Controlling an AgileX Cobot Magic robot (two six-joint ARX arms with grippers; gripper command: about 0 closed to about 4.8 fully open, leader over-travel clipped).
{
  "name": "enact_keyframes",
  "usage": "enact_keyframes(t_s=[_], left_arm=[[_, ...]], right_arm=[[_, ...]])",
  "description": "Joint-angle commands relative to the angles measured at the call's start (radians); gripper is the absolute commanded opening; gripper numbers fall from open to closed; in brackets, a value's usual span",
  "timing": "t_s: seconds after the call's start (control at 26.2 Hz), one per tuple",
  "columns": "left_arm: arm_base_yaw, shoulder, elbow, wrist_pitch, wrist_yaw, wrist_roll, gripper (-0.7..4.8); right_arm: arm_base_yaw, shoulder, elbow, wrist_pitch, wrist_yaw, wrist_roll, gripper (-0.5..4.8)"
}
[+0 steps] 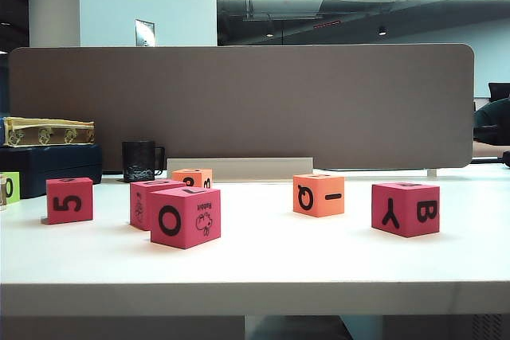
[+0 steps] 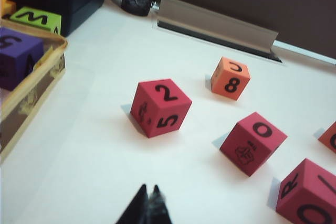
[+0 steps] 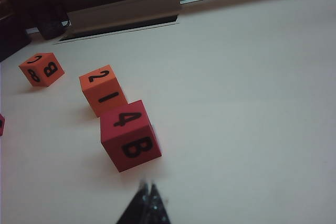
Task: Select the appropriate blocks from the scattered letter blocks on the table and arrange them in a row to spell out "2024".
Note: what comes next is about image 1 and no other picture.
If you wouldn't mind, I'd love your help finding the green foam letter block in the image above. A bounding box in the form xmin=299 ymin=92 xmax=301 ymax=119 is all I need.
xmin=0 ymin=171 xmax=21 ymax=204

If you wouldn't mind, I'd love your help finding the small wall poster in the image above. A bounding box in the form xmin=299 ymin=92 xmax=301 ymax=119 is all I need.
xmin=134 ymin=18 xmax=156 ymax=48

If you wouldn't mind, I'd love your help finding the pink block zero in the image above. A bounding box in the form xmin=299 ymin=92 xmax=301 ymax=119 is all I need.
xmin=129 ymin=179 xmax=187 ymax=232

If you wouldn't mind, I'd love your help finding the dark ventilation grille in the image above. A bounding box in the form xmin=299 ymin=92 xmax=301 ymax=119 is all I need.
xmin=471 ymin=313 xmax=505 ymax=340

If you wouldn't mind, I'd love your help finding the pink block Y B four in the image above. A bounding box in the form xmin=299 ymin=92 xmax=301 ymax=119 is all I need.
xmin=371 ymin=182 xmax=441 ymax=239

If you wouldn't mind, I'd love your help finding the black mug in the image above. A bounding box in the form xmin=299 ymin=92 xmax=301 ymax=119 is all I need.
xmin=121 ymin=139 xmax=167 ymax=184

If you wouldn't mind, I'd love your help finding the orange block Q two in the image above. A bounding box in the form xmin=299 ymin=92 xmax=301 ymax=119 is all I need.
xmin=292 ymin=173 xmax=346 ymax=218

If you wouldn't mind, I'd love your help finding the brown desk divider panel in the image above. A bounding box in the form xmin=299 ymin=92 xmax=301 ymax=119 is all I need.
xmin=7 ymin=43 xmax=477 ymax=170

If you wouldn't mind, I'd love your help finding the pink block five two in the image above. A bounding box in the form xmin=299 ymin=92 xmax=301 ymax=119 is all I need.
xmin=45 ymin=176 xmax=95 ymax=225

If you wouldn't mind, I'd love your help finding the light wooden desk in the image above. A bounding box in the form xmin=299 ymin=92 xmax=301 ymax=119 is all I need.
xmin=472 ymin=142 xmax=510 ymax=162

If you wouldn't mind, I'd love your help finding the dark blue storage box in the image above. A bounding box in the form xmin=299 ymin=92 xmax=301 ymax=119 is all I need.
xmin=0 ymin=143 xmax=104 ymax=200

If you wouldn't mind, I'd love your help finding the pink block O rabbit seven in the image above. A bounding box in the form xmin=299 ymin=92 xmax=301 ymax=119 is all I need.
xmin=150 ymin=186 xmax=222 ymax=251

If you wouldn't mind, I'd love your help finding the orange block eight U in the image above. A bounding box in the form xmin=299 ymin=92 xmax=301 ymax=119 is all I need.
xmin=171 ymin=167 xmax=214 ymax=190

